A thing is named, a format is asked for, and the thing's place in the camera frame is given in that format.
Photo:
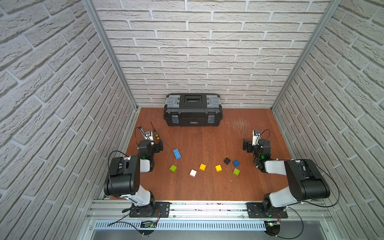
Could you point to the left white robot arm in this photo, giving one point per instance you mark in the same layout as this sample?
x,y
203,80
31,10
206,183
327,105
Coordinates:
x,y
123,180

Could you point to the yellow lego brick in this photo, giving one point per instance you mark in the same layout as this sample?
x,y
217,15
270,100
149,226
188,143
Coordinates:
x,y
218,168
202,167

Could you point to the green lego brick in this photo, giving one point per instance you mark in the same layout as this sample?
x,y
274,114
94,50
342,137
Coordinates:
x,y
236,172
173,168

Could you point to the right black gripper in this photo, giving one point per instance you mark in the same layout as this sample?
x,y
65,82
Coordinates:
x,y
249,144

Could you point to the blue long lego brick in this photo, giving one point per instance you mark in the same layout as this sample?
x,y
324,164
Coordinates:
x,y
177,154

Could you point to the black lego brick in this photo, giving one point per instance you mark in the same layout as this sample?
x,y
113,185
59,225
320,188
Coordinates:
x,y
227,161

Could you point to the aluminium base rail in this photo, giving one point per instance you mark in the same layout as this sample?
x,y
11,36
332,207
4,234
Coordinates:
x,y
204,210

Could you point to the small blue lego brick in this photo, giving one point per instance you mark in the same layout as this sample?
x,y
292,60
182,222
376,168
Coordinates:
x,y
236,163

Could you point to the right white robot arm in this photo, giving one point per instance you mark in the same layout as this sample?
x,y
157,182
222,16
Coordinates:
x,y
305,182

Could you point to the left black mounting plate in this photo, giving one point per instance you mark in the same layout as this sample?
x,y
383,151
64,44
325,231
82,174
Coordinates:
x,y
159,209

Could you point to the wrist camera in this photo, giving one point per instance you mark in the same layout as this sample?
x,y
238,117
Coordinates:
x,y
149,135
256,137

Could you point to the black mounting plate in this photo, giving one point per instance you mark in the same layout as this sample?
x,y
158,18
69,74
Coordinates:
x,y
258,210
159,209

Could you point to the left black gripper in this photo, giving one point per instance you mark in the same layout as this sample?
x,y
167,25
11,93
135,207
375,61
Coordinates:
x,y
157,145

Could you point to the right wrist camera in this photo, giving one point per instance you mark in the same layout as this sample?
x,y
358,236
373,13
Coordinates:
x,y
256,137

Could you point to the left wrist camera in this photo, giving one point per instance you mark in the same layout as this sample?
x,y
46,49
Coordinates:
x,y
149,135

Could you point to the white slotted cable duct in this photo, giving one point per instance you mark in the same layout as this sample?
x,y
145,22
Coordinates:
x,y
184,225

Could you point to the white lego brick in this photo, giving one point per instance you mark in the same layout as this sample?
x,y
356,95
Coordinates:
x,y
193,173

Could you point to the yellow black screwdriver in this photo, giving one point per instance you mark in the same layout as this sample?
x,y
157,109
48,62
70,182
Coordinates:
x,y
155,133

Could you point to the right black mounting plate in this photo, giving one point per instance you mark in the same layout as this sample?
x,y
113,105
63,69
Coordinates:
x,y
258,210

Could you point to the black plastic toolbox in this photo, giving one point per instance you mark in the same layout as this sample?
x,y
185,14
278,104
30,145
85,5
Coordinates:
x,y
193,110

